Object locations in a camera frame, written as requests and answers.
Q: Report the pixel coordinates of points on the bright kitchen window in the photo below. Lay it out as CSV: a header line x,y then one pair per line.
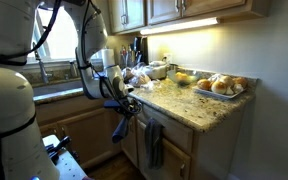
x,y
60,36

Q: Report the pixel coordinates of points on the steel kitchen sink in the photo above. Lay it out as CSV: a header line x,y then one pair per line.
x,y
57,88

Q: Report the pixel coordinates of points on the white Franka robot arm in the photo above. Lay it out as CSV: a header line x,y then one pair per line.
x,y
7,116

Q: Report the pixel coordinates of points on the wooden wall cabinet door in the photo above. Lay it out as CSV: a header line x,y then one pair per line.
x,y
134,13
164,10
214,5

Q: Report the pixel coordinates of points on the chrome kitchen faucet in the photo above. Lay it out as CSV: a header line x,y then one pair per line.
x,y
43,71

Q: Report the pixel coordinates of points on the dark blue cloth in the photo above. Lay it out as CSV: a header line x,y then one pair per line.
x,y
120,131

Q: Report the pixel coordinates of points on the small metal cup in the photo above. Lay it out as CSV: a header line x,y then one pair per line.
x,y
174,66

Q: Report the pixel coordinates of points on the white rice cooker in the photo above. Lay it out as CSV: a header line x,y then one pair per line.
x,y
156,69

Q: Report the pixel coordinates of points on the cabinet strip light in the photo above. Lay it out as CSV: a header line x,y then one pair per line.
x,y
180,26

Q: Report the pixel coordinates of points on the dark knife block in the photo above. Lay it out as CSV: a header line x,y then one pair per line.
x,y
140,50

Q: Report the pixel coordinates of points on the narrow wooden cabinet door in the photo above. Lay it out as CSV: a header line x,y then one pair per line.
x,y
132,146

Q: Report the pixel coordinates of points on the chrome sink sprayer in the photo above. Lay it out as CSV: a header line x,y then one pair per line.
x,y
72,69

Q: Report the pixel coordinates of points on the crumpled clear plastic wrap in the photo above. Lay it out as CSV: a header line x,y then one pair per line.
x,y
150,86

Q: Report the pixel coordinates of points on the wooden sink front panel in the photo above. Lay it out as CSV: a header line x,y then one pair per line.
x,y
70,111

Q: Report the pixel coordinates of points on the plastic bag with bread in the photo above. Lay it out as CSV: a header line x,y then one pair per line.
x,y
128,74
140,80

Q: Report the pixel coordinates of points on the wide wooden drawer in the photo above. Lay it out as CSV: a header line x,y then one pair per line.
x,y
174,131

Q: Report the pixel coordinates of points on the black hand tool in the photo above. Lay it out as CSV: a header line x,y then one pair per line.
x,y
59,146

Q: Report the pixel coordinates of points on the clear glass bowl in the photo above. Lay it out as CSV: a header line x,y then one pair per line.
x,y
194,72

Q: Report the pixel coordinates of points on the pale green fruit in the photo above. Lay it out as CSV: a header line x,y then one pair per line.
x,y
192,79

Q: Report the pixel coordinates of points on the white perforated table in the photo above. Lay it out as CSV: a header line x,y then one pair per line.
x,y
69,168

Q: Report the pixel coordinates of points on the white rectangular plate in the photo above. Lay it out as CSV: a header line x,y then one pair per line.
x,y
214,95

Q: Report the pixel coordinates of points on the utensil crock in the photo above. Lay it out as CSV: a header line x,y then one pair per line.
x,y
125,58

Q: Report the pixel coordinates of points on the pale small roll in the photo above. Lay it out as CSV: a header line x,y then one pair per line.
x,y
229,91
238,88

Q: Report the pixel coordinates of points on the grey hanging towel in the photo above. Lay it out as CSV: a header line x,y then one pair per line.
x,y
154,146

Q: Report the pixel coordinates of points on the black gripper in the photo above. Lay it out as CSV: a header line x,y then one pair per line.
x,y
130,106

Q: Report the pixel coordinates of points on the white paper towel roll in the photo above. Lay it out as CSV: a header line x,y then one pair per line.
x,y
108,58

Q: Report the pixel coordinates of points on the white wall outlet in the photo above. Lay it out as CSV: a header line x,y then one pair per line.
x,y
167,57

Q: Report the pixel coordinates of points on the yellow fruit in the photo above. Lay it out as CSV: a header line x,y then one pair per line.
x,y
181,77

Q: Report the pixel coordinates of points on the golden bread roll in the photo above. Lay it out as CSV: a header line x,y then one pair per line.
x,y
219,87
227,80
241,81
204,84

